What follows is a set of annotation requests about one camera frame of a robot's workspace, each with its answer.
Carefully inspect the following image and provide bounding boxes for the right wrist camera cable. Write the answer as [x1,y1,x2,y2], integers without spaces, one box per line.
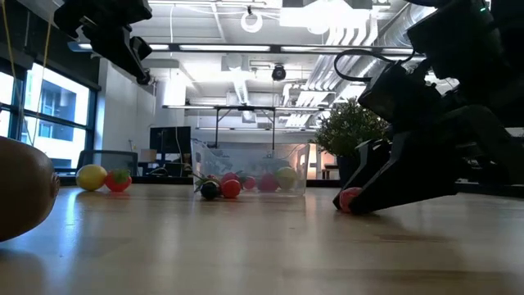
[332,48,417,84]

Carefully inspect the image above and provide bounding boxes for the pink round fruit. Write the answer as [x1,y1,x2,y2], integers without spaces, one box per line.
[338,186,364,215]

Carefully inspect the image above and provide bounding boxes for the brown kiwi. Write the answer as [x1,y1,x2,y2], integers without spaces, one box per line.
[0,134,61,243]

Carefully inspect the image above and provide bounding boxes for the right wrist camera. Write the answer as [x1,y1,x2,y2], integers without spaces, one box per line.
[357,60,445,134]

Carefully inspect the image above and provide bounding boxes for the yellow lemon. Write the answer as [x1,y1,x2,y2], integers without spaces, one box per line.
[75,163,108,192]
[275,166,299,191]

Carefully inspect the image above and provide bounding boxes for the black computer monitor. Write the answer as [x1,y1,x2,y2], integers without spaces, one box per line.
[148,125,192,155]

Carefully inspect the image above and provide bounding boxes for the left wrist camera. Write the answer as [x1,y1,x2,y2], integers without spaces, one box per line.
[129,35,154,61]

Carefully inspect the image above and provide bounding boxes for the red cherry tomato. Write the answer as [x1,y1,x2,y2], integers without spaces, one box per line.
[221,179,242,200]

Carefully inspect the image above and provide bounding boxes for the potted green plant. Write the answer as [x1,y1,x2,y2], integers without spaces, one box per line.
[313,98,390,188]

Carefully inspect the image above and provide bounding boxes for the large office window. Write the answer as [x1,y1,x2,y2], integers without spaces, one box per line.
[0,61,99,170]

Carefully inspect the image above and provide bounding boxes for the dark office chair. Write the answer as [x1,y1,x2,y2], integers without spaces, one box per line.
[76,149,139,178]

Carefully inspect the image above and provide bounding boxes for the clear plastic tupperware container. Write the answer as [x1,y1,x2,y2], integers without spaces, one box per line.
[190,138,311,196]

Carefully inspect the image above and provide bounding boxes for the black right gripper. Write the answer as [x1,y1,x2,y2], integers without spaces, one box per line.
[350,104,524,215]

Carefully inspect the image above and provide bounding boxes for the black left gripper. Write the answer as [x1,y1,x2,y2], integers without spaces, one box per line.
[53,0,153,74]

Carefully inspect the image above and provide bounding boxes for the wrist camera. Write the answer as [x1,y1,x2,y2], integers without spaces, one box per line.
[129,35,154,61]
[357,60,445,134]

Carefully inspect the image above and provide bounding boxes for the black metal stand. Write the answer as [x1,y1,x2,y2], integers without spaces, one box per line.
[211,105,279,151]

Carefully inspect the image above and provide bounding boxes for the white ring lamp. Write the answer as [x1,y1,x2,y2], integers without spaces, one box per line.
[240,10,264,34]

